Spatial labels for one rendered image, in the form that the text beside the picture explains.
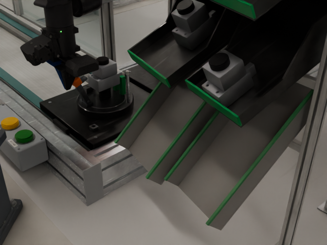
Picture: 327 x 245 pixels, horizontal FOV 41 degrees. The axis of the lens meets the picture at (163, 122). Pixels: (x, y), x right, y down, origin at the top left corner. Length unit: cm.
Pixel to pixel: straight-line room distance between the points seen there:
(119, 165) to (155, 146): 14
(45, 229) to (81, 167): 15
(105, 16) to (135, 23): 67
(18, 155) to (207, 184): 43
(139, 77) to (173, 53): 45
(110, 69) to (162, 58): 28
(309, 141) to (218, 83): 19
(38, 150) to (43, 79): 39
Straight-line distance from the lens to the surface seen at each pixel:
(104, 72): 103
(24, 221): 98
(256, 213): 98
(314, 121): 71
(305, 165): 76
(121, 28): 185
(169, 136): 85
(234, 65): 64
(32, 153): 102
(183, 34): 76
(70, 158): 95
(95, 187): 96
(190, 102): 85
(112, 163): 97
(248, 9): 56
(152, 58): 80
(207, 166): 80
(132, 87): 117
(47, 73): 140
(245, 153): 77
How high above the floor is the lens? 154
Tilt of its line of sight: 34 degrees down
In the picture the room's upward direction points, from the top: 1 degrees clockwise
